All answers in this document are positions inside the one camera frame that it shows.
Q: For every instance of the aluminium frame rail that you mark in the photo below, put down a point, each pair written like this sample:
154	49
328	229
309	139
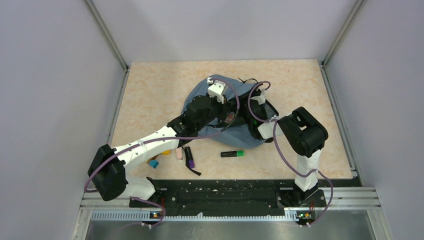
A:
357	216

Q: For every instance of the pink eraser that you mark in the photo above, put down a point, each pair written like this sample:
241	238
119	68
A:
179	154

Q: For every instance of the purple highlighter pen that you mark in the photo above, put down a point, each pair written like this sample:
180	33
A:
189	160

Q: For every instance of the blue small block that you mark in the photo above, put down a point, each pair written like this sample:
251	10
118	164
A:
153	163

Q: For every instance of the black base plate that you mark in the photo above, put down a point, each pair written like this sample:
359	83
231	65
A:
236	197

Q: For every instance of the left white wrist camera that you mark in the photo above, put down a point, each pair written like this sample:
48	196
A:
216	89

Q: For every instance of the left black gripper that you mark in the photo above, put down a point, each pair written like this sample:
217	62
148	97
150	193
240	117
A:
224	107

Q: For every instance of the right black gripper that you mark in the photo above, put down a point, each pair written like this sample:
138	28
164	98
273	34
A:
242	100

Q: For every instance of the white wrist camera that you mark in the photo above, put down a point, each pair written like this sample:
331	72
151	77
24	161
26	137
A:
216	89
259	99

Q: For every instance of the green highlighter pen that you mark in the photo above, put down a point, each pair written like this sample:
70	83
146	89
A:
231	154

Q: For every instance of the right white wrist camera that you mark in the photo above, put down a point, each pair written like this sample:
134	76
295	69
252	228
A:
259	99

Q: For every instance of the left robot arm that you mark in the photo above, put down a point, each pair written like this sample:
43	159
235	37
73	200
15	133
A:
109	168

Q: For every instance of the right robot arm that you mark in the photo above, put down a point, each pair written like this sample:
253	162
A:
304	133

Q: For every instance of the blue student backpack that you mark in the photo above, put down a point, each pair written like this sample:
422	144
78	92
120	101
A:
237	135

